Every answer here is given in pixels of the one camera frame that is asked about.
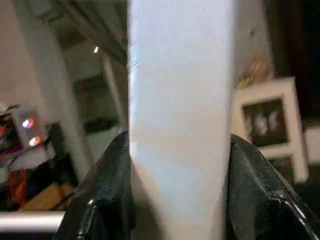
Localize red cables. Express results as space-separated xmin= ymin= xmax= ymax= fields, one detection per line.
xmin=7 ymin=167 xmax=31 ymax=206

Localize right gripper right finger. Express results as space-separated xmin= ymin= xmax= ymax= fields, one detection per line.
xmin=227 ymin=134 xmax=320 ymax=240

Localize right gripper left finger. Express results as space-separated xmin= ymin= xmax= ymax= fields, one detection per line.
xmin=54 ymin=131 xmax=135 ymax=240

